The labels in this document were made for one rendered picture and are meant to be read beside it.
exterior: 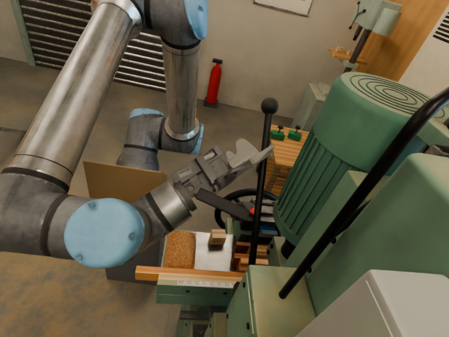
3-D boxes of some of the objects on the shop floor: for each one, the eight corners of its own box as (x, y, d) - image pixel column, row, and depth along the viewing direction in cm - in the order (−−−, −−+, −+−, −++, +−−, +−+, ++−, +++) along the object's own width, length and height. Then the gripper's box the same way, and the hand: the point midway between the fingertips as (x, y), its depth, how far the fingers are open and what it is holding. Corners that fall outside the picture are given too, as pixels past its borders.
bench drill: (321, 140, 340) (394, 1, 240) (332, 170, 292) (430, 12, 192) (286, 132, 337) (346, -12, 237) (292, 161, 289) (370, -4, 189)
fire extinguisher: (217, 102, 363) (226, 59, 325) (216, 108, 348) (225, 64, 310) (204, 99, 361) (212, 55, 323) (203, 105, 346) (210, 61, 309)
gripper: (166, 170, 43) (259, 112, 47) (170, 180, 62) (236, 138, 66) (194, 213, 43) (285, 151, 47) (190, 210, 62) (254, 166, 66)
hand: (264, 154), depth 57 cm, fingers closed on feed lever, 14 cm apart
